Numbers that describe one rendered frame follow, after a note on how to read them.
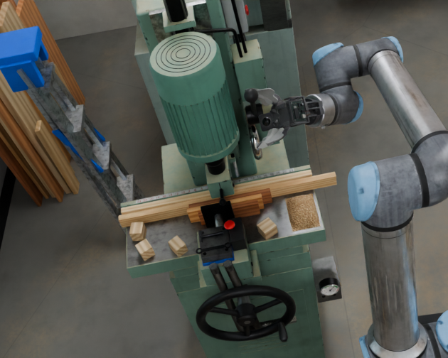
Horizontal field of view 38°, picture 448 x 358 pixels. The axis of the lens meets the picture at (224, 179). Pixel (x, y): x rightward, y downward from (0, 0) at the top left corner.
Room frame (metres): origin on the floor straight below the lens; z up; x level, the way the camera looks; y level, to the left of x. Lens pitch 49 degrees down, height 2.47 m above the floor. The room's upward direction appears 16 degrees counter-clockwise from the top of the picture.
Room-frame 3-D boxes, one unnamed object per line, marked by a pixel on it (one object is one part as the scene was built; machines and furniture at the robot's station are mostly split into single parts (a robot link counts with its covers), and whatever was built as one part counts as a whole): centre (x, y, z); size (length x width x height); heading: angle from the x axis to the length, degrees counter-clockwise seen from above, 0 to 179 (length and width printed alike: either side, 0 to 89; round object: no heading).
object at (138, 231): (1.24, 0.30, 0.92); 0.04 x 0.04 x 0.04; 74
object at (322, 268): (1.10, -0.23, 0.58); 0.12 x 0.08 x 0.08; 174
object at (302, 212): (1.15, -0.20, 0.91); 0.12 x 0.09 x 0.03; 174
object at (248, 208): (1.21, 0.01, 0.93); 0.18 x 0.02 x 0.05; 84
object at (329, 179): (1.26, 0.01, 0.92); 0.68 x 0.02 x 0.04; 84
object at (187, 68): (1.26, 0.01, 1.35); 0.18 x 0.18 x 0.31
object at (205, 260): (1.07, 0.05, 0.99); 0.13 x 0.11 x 0.06; 84
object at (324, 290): (1.03, -0.23, 0.65); 0.06 x 0.04 x 0.08; 84
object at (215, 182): (1.28, 0.01, 1.03); 0.14 x 0.07 x 0.09; 174
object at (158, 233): (1.16, 0.05, 0.87); 0.61 x 0.30 x 0.06; 84
